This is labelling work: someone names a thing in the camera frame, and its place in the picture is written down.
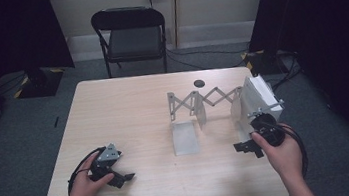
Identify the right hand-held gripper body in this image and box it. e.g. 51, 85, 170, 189
245, 99, 290, 150

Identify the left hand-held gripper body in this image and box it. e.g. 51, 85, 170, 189
87, 142, 123, 182

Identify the white book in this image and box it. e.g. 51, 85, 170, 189
236, 72, 286, 128

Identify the grey expandable book rack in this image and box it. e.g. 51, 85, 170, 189
166, 81, 267, 157

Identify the person's right hand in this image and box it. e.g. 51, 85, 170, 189
250, 122, 308, 188

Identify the person's left hand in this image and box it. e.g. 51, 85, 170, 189
63, 149, 118, 196

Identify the black stand base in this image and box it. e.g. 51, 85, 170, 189
10, 64, 69, 102
240, 47, 282, 79

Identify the dark round table grommet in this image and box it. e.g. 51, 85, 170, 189
192, 78, 206, 90

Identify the black folding chair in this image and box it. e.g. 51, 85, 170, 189
89, 2, 172, 82

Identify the black curtain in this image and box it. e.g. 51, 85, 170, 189
0, 0, 85, 158
243, 0, 349, 189

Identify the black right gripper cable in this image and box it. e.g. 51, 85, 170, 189
264, 118, 311, 183

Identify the bundle of black floor cables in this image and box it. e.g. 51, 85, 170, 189
257, 49, 305, 94

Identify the black floor cable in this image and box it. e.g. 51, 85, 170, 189
165, 37, 253, 76

